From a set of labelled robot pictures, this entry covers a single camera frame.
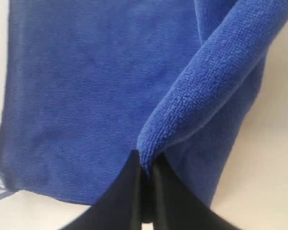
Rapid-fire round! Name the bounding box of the blue microfiber towel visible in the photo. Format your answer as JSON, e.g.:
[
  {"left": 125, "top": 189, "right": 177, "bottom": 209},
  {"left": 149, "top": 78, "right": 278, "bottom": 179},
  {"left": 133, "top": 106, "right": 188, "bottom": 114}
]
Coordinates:
[{"left": 0, "top": 0, "right": 288, "bottom": 205}]

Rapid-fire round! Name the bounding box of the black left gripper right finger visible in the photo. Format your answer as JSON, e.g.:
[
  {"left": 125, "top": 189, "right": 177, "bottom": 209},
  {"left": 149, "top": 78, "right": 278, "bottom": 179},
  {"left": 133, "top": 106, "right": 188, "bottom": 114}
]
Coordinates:
[{"left": 152, "top": 154, "right": 230, "bottom": 230}]

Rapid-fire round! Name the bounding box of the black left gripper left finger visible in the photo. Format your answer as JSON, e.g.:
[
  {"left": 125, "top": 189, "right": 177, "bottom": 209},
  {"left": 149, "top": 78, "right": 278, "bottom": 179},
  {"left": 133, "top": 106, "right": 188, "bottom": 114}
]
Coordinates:
[{"left": 63, "top": 150, "right": 142, "bottom": 230}]

